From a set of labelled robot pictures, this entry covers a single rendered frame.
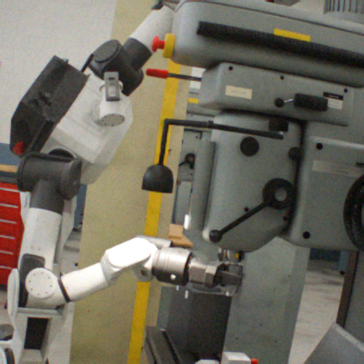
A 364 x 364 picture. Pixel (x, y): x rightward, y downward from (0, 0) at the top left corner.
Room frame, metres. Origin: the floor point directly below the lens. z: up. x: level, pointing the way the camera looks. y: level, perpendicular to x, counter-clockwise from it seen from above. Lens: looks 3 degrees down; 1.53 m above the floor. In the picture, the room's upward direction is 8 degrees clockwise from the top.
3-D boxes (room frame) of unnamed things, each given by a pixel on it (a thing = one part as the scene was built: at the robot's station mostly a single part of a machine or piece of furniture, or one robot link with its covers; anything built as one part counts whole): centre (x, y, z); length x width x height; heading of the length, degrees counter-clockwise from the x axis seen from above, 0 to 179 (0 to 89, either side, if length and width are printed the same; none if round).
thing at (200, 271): (1.69, -0.06, 1.23); 0.13 x 0.12 x 0.10; 166
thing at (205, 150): (1.65, -0.04, 1.45); 0.04 x 0.04 x 0.21; 9
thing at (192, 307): (2.07, -0.10, 1.04); 0.22 x 0.12 x 0.20; 16
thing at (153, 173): (1.61, 0.05, 1.45); 0.07 x 0.07 x 0.06
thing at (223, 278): (1.64, -0.14, 1.23); 0.06 x 0.02 x 0.03; 76
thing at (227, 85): (1.67, -0.19, 1.68); 0.34 x 0.24 x 0.10; 99
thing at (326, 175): (1.69, -0.34, 1.47); 0.24 x 0.19 x 0.26; 9
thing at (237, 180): (1.66, -0.16, 1.47); 0.21 x 0.19 x 0.32; 9
